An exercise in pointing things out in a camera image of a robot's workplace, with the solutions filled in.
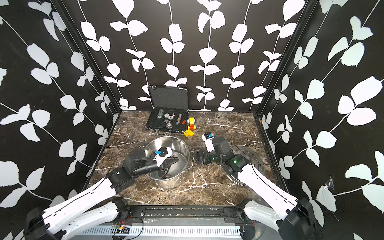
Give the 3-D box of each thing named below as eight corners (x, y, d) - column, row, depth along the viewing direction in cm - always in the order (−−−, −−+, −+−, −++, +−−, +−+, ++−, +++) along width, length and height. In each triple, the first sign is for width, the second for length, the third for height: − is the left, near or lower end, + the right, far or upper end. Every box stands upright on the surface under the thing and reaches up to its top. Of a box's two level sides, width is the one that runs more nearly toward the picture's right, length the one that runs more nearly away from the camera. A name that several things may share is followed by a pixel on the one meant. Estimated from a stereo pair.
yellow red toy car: (187, 130, 110) (186, 127, 107) (187, 120, 116) (187, 117, 114) (196, 130, 110) (196, 127, 107) (196, 120, 116) (196, 117, 114)
